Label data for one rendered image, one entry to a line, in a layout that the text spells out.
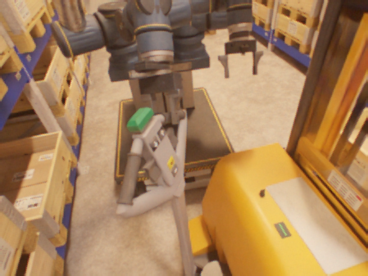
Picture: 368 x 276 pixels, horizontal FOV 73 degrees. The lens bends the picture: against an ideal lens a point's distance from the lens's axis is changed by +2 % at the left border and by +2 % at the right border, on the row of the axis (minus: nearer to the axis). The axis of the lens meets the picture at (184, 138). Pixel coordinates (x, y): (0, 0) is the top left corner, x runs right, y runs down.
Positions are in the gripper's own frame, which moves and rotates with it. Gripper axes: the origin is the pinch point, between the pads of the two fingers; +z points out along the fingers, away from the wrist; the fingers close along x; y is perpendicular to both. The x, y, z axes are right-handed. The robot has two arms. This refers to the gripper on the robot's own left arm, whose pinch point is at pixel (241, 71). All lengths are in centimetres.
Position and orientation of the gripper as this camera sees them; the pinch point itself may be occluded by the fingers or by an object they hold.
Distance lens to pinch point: 118.5
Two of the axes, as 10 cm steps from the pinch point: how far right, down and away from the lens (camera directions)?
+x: 9.9, -1.3, 0.9
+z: 1.0, 9.5, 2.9
